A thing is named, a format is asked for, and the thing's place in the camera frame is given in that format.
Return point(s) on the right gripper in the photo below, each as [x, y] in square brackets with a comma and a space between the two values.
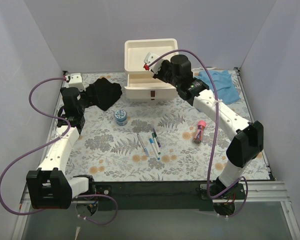
[160, 73]

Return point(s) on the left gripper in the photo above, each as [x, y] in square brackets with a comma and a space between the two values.
[87, 94]

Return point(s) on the cream three-drawer organizer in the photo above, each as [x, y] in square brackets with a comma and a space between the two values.
[141, 86]

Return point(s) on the pink-capped tube of pencils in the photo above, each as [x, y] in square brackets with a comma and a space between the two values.
[197, 138]

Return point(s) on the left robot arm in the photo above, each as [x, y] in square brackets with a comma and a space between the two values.
[48, 187]

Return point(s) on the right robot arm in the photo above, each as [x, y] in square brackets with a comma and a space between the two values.
[246, 138]

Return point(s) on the black folded cloth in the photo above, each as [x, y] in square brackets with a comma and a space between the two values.
[103, 94]

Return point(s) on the blue round tin jar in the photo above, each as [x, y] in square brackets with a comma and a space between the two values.
[121, 117]

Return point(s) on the blue folded cloth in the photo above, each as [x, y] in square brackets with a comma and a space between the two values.
[225, 87]

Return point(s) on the purple clear pen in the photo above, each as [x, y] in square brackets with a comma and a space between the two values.
[157, 136]

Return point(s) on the white marker green cap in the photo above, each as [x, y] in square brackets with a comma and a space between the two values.
[155, 140]

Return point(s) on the floral patterned table mat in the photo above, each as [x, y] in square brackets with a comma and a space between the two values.
[110, 152]

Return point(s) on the white marker blue cap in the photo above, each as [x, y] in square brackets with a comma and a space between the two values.
[154, 149]

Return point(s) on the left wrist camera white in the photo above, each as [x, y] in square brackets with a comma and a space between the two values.
[75, 80]

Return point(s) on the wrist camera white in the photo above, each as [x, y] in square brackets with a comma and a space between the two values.
[152, 62]
[75, 80]

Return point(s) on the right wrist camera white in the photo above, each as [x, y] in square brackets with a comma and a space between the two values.
[152, 62]

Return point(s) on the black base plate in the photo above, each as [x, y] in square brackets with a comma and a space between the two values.
[154, 195]

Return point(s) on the aluminium rail frame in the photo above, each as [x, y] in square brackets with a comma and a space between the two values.
[263, 206]

